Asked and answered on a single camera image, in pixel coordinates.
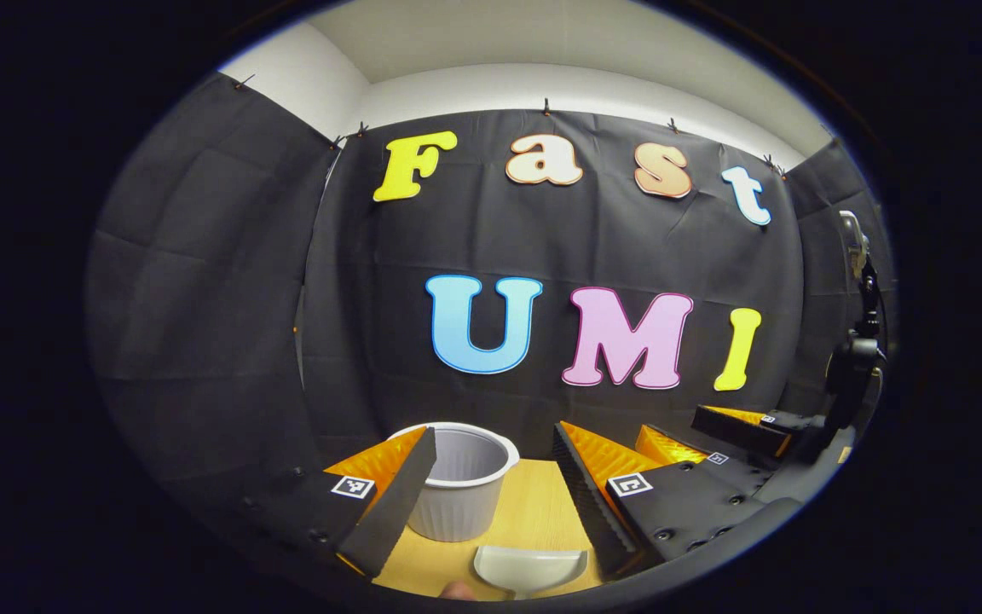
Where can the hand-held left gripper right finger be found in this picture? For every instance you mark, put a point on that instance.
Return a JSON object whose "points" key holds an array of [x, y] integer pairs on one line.
{"points": [[585, 495]]}

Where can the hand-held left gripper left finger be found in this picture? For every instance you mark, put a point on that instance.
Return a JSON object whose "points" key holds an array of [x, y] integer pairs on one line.
{"points": [[393, 512]]}

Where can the black camera stand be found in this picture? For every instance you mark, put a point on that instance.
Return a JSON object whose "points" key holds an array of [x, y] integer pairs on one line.
{"points": [[853, 367]]}

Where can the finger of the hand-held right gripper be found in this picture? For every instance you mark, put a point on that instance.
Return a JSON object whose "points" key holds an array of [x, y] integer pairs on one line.
{"points": [[747, 431], [747, 473]]}

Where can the white dustpan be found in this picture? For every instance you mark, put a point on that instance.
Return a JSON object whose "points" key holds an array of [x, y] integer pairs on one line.
{"points": [[529, 567]]}

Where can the wooden desktop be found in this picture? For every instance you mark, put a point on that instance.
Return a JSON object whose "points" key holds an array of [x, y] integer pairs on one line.
{"points": [[542, 512]]}

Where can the white garbage bin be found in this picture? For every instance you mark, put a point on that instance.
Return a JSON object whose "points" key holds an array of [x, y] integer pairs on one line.
{"points": [[465, 495]]}

